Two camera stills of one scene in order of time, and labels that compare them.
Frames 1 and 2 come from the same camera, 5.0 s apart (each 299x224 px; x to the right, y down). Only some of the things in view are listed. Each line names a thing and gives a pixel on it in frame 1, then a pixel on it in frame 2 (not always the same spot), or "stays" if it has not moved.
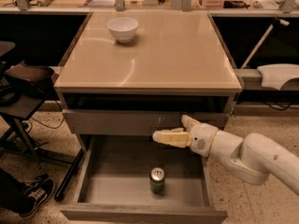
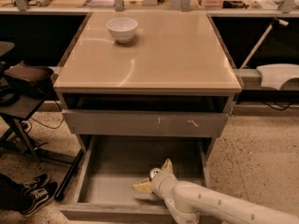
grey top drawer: [134, 122] stays
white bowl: [123, 28] stays
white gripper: [202, 138] to [161, 178]
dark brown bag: [32, 79] stays
